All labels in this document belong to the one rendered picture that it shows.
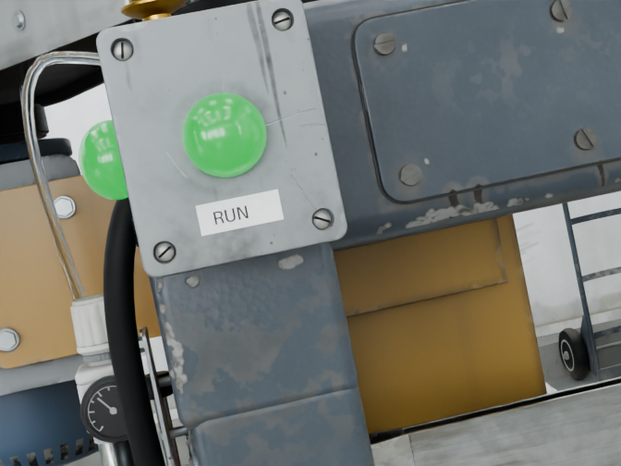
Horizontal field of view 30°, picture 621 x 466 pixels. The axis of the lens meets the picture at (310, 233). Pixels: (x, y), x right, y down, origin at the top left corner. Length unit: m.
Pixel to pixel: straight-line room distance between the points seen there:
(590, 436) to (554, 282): 5.31
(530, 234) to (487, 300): 5.14
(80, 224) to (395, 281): 0.24
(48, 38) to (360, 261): 0.23
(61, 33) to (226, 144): 0.31
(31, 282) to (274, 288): 0.40
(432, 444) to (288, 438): 0.19
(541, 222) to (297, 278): 5.49
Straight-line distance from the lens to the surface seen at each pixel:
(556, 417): 0.67
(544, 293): 5.97
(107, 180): 0.43
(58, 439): 0.90
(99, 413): 0.67
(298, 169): 0.42
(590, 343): 5.73
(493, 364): 0.79
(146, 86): 0.42
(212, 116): 0.40
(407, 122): 0.48
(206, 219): 0.41
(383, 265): 0.72
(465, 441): 0.66
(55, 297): 0.85
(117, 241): 0.48
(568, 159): 0.49
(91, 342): 0.68
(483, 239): 0.73
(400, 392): 0.78
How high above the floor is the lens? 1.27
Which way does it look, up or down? 3 degrees down
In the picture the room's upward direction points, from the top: 11 degrees counter-clockwise
